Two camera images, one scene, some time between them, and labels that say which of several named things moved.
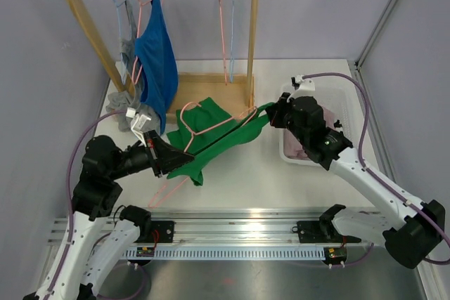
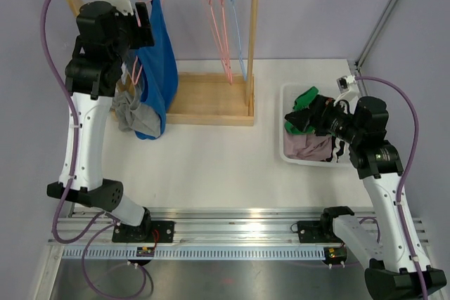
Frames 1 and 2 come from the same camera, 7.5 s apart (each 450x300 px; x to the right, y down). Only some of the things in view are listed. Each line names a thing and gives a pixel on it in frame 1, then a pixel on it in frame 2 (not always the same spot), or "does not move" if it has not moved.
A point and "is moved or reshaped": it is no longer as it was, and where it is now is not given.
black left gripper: x=162 y=156 -> x=142 y=36
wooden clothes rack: x=191 y=87 does not move
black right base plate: x=320 y=232 does not move
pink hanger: x=140 y=5 does not move
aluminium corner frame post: x=376 y=27 does not move
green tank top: x=205 y=129 is moved or reshaped
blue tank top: x=157 y=62 does not move
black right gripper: x=277 y=110 -> x=324 y=108
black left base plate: x=165 y=230 does not move
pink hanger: x=191 y=137 -> x=208 y=7
